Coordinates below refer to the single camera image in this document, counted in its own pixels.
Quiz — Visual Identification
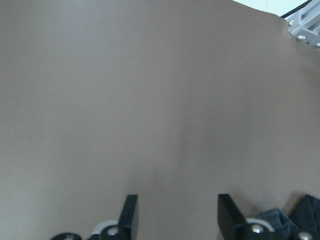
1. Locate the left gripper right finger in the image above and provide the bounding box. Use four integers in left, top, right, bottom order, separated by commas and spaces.
217, 193, 248, 240

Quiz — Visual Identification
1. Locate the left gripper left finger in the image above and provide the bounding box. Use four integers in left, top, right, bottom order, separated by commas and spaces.
118, 194, 138, 240

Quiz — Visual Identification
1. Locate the black printed t-shirt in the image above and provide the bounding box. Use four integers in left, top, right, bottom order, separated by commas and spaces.
255, 194, 320, 240

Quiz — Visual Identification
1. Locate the aluminium cage frame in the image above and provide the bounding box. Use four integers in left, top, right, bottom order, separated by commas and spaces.
285, 0, 320, 52

